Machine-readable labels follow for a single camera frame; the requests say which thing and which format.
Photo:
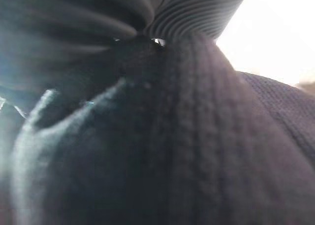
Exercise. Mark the right robot hand black cloth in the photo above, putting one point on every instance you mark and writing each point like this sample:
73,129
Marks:
73,20

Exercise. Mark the dark knitted garment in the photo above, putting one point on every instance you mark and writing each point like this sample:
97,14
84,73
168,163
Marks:
172,136

